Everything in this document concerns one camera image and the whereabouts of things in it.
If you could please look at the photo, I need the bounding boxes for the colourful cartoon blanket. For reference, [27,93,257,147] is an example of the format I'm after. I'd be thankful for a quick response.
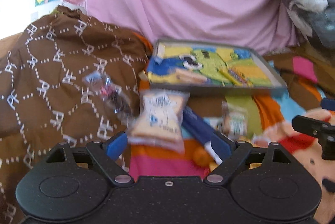
[130,44,334,223]

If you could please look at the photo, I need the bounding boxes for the white toast bread packet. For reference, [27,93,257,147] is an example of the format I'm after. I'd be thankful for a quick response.
[127,89,190,154]

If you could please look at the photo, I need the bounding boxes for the dark blue white packet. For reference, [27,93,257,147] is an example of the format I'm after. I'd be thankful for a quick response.
[182,106,235,165]

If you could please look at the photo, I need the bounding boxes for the wafer biscuit sticks packet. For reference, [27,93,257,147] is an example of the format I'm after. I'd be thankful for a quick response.
[175,68,207,83]

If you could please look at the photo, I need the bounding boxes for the clear packet dark snack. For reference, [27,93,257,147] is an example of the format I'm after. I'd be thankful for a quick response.
[82,70,133,126]

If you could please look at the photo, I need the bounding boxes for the orange mandarin fruit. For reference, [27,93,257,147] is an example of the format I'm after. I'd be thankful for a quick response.
[192,147,214,168]

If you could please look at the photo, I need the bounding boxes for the grey tray with frog drawing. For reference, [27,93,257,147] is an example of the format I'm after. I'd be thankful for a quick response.
[147,39,287,96]

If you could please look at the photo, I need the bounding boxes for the sausage pack four pieces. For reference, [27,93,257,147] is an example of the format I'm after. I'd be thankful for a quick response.
[251,135,271,147]

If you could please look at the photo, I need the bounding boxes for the brown PF patterned cloth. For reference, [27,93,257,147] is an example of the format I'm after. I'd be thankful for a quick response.
[1,6,153,223]

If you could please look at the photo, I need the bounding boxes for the small green label biscuit packet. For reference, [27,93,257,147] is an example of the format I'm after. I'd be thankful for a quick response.
[217,101,248,141]

